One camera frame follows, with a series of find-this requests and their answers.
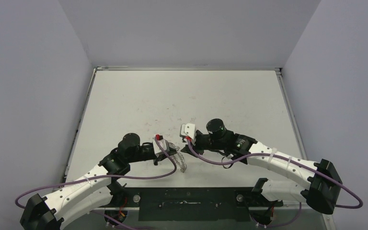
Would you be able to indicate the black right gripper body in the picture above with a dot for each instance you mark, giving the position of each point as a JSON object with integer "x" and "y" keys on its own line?
{"x": 193, "y": 145}

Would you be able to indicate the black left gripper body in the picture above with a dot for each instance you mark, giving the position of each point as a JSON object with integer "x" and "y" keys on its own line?
{"x": 144, "y": 154}

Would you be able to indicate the metal disc with keyrings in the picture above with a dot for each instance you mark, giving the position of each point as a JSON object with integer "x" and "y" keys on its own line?
{"x": 179, "y": 161}

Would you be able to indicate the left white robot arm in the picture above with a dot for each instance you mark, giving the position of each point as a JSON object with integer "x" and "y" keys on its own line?
{"x": 95, "y": 188}

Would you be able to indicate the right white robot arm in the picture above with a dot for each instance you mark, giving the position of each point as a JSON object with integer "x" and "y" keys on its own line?
{"x": 315, "y": 183}

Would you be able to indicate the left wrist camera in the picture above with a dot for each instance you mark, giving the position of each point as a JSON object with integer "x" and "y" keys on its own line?
{"x": 160, "y": 145}

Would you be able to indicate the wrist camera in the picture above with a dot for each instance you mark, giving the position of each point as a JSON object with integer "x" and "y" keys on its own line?
{"x": 188, "y": 132}
{"x": 160, "y": 145}

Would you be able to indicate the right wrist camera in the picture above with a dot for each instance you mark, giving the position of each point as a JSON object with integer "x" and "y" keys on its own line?
{"x": 188, "y": 132}

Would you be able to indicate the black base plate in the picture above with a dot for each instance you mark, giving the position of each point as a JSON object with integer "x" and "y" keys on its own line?
{"x": 194, "y": 203}

